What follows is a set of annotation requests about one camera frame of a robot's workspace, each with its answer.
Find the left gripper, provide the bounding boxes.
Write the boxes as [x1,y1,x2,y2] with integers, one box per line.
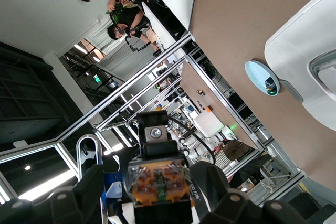
[103,110,179,206]

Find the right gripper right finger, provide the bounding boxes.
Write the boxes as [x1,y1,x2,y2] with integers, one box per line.
[190,161,316,224]

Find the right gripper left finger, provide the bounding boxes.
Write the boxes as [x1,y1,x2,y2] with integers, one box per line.
[0,165,105,224]

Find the white office chair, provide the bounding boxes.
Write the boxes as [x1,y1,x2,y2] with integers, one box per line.
[258,161,292,196]

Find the person in striped shirt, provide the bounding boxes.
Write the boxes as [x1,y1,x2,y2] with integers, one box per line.
[214,140,254,172]

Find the white square box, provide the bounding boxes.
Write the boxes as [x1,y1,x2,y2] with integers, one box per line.
[193,111,226,140]

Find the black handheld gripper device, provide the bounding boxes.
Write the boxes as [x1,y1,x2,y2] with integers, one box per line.
[123,22,160,55]

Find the black shelving unit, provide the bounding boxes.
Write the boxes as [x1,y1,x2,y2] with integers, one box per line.
[0,41,79,146]

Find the light blue round plate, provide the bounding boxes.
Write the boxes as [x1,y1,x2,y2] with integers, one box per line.
[244,60,280,96]

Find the person holding black device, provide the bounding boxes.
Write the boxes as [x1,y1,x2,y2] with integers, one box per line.
[106,6,162,51]

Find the white lunch box gray latches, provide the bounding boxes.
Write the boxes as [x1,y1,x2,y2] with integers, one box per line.
[264,0,336,132]

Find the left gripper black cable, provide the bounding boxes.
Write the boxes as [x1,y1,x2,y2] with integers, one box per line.
[167,115,217,167]

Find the aluminium frame cage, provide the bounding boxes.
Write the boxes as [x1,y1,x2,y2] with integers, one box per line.
[0,32,308,209]

